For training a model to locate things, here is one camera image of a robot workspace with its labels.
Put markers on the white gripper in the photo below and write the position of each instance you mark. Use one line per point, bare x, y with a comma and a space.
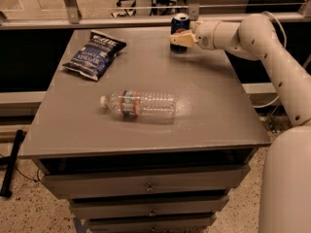
207, 33

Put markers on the blue pepsi can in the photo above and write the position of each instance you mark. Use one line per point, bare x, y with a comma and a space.
179, 23

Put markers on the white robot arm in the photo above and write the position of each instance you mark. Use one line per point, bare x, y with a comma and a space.
285, 198

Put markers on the blue chip bag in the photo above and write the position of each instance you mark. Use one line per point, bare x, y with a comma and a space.
94, 58

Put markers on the black office chair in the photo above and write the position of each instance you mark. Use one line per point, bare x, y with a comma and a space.
144, 8

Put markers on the clear plastic water bottle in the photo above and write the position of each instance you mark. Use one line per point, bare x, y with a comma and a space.
129, 103

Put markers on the grey drawer cabinet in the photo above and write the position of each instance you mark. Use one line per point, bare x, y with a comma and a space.
146, 175

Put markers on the black floor stand leg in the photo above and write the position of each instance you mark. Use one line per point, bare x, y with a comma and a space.
10, 162

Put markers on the metal railing frame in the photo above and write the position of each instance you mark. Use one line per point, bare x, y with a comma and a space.
53, 14

